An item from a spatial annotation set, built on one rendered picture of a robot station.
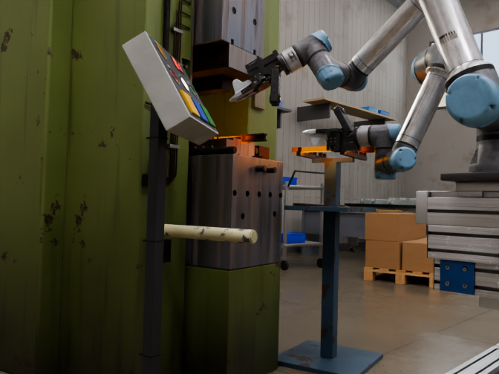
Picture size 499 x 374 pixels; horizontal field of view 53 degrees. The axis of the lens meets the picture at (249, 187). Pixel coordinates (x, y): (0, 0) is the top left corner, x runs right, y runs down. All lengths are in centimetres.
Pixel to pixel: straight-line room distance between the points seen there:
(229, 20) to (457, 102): 111
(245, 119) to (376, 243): 293
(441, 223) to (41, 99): 156
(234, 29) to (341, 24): 700
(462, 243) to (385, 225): 363
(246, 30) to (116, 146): 73
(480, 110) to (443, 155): 916
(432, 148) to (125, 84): 898
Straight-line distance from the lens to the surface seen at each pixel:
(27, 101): 226
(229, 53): 206
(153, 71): 144
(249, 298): 206
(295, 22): 799
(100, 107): 203
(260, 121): 245
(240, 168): 195
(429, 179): 1048
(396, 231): 497
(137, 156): 184
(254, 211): 203
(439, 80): 173
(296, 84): 777
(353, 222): 673
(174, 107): 139
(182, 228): 176
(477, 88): 126
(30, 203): 218
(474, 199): 138
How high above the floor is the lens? 73
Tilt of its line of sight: 2 degrees up
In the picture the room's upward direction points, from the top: 2 degrees clockwise
